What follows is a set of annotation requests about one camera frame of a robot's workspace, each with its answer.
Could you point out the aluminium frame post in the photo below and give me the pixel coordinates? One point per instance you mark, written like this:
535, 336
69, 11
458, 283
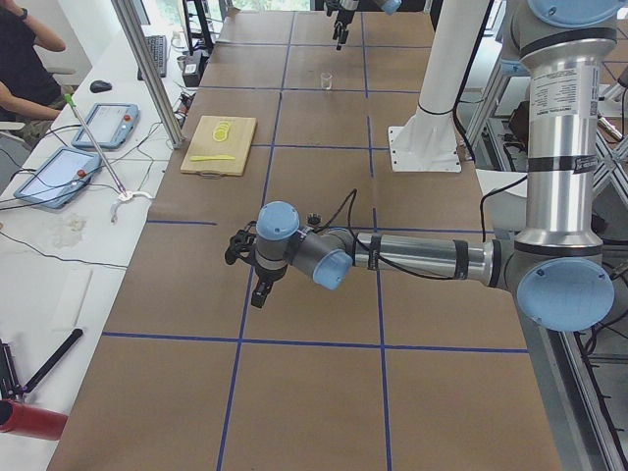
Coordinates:
129, 21

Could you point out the blue teach pendant near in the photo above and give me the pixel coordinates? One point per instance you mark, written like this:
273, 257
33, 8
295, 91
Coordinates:
60, 179

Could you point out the clear glass cup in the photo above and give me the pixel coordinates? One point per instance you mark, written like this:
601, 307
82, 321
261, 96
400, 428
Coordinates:
326, 81

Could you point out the blue teach pendant far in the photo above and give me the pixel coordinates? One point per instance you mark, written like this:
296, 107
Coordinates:
112, 123

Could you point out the seated person black shirt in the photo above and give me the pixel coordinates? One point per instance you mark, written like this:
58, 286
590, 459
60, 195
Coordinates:
29, 93

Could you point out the red cylinder bottle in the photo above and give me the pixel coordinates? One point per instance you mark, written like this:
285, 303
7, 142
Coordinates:
29, 421

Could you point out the green handled reach grabber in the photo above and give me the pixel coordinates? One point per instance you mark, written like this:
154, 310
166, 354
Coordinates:
124, 195

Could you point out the black handled tool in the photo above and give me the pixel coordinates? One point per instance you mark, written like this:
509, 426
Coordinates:
52, 361

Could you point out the black computer mouse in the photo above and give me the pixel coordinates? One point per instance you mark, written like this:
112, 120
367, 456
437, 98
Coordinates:
99, 86

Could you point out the blue teach pendant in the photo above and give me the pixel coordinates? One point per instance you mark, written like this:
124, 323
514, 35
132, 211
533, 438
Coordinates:
60, 179
112, 123

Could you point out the bamboo cutting board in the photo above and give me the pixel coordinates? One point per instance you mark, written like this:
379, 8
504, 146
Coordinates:
238, 142

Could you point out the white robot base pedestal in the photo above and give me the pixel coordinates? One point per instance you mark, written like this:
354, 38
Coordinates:
427, 142

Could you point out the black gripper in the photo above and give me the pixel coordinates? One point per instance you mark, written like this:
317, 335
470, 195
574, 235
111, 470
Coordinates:
265, 275
342, 18

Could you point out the black keyboard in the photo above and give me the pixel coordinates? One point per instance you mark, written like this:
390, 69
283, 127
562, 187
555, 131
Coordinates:
158, 51

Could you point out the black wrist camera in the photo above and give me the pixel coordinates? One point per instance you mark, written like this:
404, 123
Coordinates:
241, 247

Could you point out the yellow plastic knife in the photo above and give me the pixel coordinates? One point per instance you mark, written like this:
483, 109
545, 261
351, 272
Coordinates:
216, 157

